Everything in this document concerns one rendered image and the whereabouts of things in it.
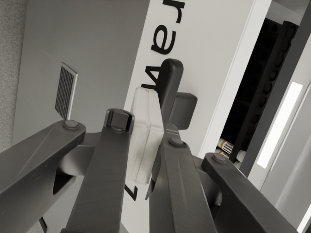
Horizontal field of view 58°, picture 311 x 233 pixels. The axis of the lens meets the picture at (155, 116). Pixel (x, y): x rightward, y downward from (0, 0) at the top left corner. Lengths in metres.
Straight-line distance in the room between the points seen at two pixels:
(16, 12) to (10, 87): 0.26
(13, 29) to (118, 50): 0.66
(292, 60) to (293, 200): 0.12
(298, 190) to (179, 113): 0.12
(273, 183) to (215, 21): 0.15
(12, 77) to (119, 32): 0.70
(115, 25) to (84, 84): 0.14
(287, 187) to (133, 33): 0.29
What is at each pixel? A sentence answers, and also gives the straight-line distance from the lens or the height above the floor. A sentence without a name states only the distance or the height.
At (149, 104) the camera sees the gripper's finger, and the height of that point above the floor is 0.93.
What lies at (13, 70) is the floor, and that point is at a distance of 1.11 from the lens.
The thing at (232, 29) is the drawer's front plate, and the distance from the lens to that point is 0.20.
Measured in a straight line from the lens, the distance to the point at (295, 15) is 0.43.
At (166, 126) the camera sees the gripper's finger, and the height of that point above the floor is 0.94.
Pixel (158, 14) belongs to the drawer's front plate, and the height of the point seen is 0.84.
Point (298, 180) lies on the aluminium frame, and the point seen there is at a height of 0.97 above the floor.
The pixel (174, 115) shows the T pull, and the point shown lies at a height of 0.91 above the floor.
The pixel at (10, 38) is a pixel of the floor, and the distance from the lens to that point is 1.08.
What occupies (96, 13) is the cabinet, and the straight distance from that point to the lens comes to 0.55.
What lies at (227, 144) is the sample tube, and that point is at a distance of 0.33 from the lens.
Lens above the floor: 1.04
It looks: 45 degrees down
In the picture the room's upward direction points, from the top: 125 degrees clockwise
